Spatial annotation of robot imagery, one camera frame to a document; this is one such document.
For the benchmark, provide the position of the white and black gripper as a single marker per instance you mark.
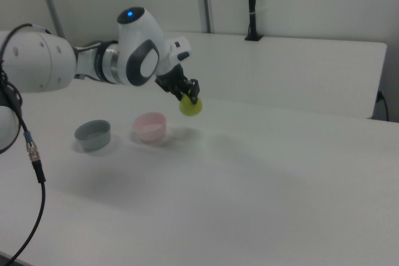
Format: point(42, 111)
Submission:
point(179, 51)

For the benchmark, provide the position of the green pear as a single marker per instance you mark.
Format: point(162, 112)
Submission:
point(190, 109)

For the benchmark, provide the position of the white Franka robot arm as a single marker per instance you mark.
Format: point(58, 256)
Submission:
point(37, 60)

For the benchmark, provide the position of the pink bowl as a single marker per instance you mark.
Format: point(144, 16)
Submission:
point(149, 130)

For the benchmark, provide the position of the grey bowl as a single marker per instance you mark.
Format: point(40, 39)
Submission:
point(93, 141)

